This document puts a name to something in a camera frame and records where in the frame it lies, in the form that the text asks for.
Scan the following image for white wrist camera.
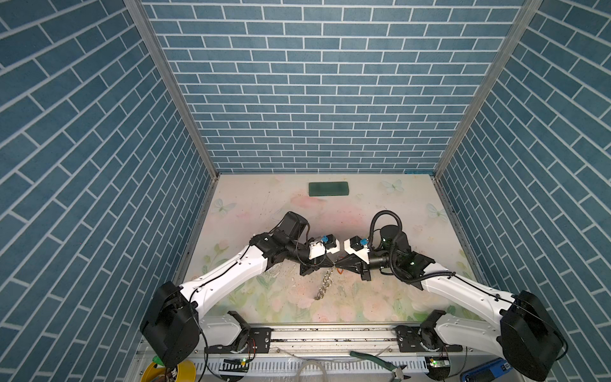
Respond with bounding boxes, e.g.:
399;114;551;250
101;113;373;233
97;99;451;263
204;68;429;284
308;234;341;259
344;236;371;264

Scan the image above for blue black device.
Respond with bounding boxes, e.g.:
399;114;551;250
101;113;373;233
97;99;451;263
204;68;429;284
460;358;513;382

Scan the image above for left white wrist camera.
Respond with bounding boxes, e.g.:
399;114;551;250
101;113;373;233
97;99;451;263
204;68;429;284
308;234;341;259

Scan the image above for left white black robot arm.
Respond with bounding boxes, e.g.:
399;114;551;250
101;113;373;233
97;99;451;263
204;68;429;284
140;212;341;369

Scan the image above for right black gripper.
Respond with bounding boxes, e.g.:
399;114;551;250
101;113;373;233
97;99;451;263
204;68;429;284
334;250;398;282

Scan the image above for clear plastic tube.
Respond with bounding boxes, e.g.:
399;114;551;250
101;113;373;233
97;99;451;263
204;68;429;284
294;360;329;382

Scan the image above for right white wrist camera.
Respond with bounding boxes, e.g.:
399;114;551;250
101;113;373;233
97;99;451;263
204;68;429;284
344;236;371;264

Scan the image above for dark green sponge block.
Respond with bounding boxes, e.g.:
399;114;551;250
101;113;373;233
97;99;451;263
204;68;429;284
308;181;349;197

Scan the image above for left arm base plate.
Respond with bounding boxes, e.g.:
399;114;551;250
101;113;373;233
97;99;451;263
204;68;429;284
205;327;273;354

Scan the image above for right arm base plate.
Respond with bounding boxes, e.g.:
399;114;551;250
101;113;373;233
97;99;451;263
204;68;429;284
393;325;464;353

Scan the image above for yellow tape roll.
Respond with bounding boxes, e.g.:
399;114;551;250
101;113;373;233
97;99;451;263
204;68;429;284
140;361;197;382

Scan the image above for green handled pliers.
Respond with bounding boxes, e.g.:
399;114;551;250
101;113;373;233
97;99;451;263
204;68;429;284
349;351;406;382

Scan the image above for aluminium rail frame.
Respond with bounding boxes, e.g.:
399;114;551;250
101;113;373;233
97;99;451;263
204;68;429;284
126;323;525;381

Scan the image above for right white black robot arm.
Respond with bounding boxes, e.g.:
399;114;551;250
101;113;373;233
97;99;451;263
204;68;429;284
335;210;568;381

